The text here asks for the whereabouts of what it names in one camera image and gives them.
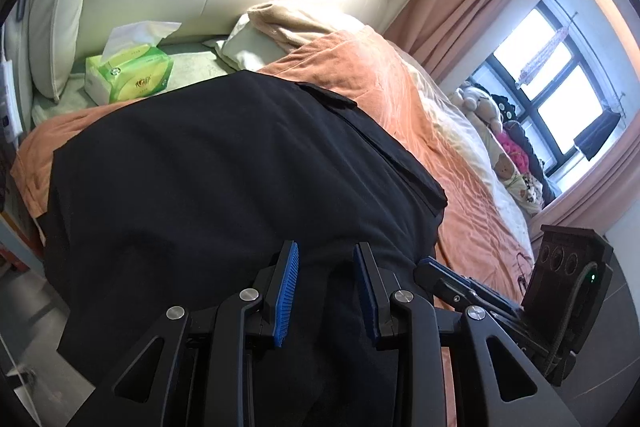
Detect black pants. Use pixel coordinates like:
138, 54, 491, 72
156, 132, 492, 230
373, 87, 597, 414
42, 72, 447, 426

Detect bear print pillow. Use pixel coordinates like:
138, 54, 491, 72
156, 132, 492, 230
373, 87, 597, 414
490, 150, 544, 217

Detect pink plush cloth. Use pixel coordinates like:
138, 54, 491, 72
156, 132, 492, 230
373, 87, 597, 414
497, 130, 529, 174

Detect cream bed sheet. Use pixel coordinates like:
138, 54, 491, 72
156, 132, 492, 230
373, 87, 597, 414
390, 42, 529, 243

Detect white plush toy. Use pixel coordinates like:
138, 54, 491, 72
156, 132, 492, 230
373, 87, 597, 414
449, 86, 503, 135

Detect black hanging garment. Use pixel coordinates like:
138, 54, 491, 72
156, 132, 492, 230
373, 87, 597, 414
574, 109, 622, 160

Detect black framed window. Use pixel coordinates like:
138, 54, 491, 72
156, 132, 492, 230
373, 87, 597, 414
469, 1, 613, 176

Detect green tissue box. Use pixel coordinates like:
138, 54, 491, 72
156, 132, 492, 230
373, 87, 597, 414
84, 20, 181, 105

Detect white pillow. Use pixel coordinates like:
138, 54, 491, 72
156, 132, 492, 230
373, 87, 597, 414
28, 0, 84, 101

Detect black camera box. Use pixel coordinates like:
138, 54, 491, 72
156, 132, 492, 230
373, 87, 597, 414
519, 223, 615, 356

